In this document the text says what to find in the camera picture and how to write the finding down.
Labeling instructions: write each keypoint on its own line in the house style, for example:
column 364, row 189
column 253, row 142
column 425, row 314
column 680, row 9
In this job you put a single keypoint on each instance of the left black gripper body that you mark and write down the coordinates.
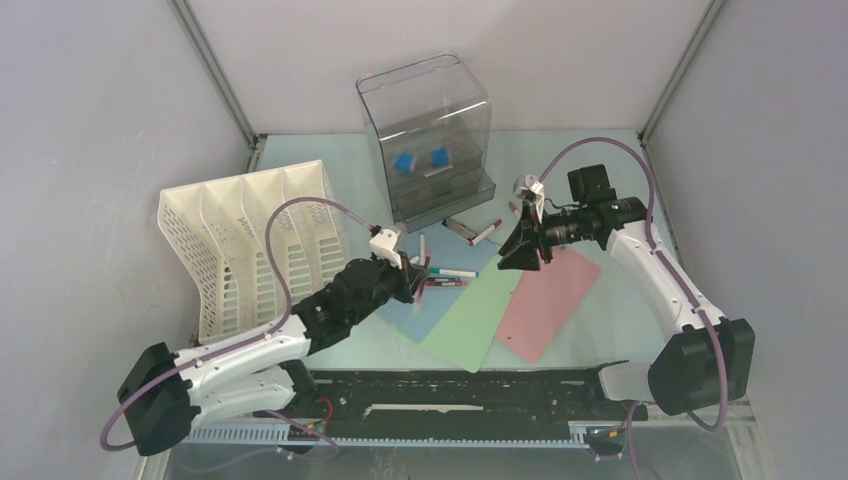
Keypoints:
column 393, row 282

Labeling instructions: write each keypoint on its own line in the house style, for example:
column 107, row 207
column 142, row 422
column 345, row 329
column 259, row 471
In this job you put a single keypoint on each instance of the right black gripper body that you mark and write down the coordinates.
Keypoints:
column 535, row 228

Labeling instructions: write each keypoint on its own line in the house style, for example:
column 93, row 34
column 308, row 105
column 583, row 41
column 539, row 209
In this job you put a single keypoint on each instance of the orange red pen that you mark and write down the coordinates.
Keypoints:
column 445, row 283

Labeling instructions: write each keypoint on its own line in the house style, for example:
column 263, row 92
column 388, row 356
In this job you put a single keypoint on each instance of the blue eraser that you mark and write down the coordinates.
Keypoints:
column 405, row 163
column 440, row 158

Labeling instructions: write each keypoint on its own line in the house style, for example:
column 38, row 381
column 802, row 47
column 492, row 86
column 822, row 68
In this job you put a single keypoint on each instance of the clear plastic drawer box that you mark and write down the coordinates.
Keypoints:
column 428, row 104

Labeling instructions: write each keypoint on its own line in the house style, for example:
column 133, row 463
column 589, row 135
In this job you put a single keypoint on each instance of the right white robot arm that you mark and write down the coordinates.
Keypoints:
column 706, row 359

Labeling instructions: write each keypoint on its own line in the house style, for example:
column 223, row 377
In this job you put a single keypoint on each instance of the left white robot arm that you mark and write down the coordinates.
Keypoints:
column 169, row 394

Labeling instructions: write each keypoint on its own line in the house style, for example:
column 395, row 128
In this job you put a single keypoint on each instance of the dark red cap marker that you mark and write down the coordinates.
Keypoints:
column 479, row 237

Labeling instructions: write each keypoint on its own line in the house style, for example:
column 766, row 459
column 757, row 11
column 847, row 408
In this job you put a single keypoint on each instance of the teal cap marker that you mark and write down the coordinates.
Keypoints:
column 445, row 272

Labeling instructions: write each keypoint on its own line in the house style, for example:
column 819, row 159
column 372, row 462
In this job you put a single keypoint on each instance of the purple cap marker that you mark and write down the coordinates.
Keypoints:
column 422, row 249

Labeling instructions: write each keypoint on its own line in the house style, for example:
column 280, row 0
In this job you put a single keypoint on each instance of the pink clipboard sheet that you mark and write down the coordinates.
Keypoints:
column 543, row 301

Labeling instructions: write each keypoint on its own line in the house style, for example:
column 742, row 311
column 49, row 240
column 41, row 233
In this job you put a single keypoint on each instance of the blue clipboard sheet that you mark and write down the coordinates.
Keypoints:
column 448, row 251

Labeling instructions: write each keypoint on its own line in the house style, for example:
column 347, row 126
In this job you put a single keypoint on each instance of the metal clipboard clip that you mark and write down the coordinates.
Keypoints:
column 459, row 228

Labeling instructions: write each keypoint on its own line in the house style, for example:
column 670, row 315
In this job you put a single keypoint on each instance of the green clipboard sheet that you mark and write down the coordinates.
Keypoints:
column 463, row 336

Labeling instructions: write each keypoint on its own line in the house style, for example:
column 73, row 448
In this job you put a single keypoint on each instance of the white plastic file rack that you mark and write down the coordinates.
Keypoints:
column 254, row 243

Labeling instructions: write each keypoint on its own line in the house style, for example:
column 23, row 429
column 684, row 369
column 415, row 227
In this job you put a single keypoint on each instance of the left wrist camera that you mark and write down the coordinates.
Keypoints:
column 383, row 244

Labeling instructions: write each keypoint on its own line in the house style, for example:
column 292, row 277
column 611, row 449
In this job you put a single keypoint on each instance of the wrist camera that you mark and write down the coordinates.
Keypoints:
column 383, row 244
column 530, row 190

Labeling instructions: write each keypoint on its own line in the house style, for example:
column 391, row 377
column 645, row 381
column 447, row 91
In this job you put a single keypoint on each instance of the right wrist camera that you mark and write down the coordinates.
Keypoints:
column 530, row 190

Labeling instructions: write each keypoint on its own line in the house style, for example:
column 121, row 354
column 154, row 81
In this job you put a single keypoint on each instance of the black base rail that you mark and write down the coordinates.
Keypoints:
column 496, row 406

